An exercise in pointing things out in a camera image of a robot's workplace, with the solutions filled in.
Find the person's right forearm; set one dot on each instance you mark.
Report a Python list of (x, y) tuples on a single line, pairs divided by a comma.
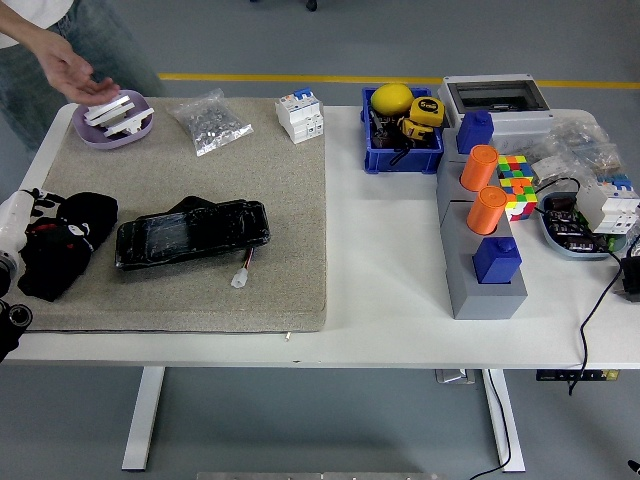
[(20, 27)]

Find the orange cylinder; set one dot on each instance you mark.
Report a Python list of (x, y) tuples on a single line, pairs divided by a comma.
[(477, 170), (485, 212)]

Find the person's right hand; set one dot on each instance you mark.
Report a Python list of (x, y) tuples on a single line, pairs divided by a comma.
[(70, 75)]

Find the black plastic-wrapped panel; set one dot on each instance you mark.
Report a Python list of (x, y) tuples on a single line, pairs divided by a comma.
[(200, 235)]

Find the blue block with knob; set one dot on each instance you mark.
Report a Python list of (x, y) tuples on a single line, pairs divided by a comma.
[(472, 132), (495, 262)]

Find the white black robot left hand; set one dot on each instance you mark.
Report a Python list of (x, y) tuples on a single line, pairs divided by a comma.
[(17, 220)]

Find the small yellow black tape measure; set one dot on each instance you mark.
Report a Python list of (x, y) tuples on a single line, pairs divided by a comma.
[(415, 129)]

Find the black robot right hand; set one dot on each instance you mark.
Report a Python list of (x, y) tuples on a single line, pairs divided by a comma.
[(635, 466)]

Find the grey electrical enclosure box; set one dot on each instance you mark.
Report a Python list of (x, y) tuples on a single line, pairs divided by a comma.
[(520, 125)]

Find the black rag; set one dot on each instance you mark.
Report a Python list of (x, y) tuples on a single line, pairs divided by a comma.
[(50, 275)]

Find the black chair caster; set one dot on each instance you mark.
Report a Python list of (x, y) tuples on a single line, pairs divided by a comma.
[(311, 5)]

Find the white plastic bracket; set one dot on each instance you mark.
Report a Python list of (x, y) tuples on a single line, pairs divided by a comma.
[(107, 107), (127, 125)]

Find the blue plastic bin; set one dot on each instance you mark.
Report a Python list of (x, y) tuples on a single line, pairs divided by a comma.
[(400, 160)]

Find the grey peg holder block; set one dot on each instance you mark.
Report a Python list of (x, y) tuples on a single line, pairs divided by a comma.
[(485, 302)]

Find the grey box under table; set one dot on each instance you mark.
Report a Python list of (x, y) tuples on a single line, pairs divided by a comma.
[(455, 376)]

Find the blue-grey tray of electronics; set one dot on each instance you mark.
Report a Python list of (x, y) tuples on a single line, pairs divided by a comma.
[(565, 235)]

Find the yellow rounded object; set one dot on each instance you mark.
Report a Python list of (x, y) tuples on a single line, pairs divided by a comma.
[(390, 100)]

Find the clear bags of parts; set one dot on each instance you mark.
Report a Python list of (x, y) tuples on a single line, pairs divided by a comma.
[(575, 145)]

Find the purple tray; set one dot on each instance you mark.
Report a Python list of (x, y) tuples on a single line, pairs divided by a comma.
[(115, 144)]

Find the white circuit breaker stack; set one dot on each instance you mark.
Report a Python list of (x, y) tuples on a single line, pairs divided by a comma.
[(610, 205)]

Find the large yellow black tape measure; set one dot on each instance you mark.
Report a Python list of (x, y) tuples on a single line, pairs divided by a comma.
[(427, 110)]

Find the colourful puzzle cube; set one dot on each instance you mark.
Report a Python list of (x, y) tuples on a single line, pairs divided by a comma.
[(515, 167), (522, 200)]

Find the black table control panel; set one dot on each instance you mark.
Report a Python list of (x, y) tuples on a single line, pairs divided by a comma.
[(550, 375)]

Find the black power plug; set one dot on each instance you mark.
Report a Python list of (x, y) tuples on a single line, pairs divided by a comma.
[(631, 280)]

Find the clear bag of nuts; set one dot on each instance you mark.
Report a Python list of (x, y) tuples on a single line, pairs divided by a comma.
[(210, 125)]

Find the white circuit breaker blue levers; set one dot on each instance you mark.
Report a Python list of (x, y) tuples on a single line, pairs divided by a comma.
[(300, 120)]

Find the grey-brown mat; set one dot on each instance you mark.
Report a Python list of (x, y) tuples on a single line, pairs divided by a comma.
[(200, 170)]

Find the person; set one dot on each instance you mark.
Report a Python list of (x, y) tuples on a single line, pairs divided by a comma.
[(30, 100)]

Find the white table leg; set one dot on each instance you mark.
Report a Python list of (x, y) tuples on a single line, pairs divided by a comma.
[(515, 457), (142, 425)]

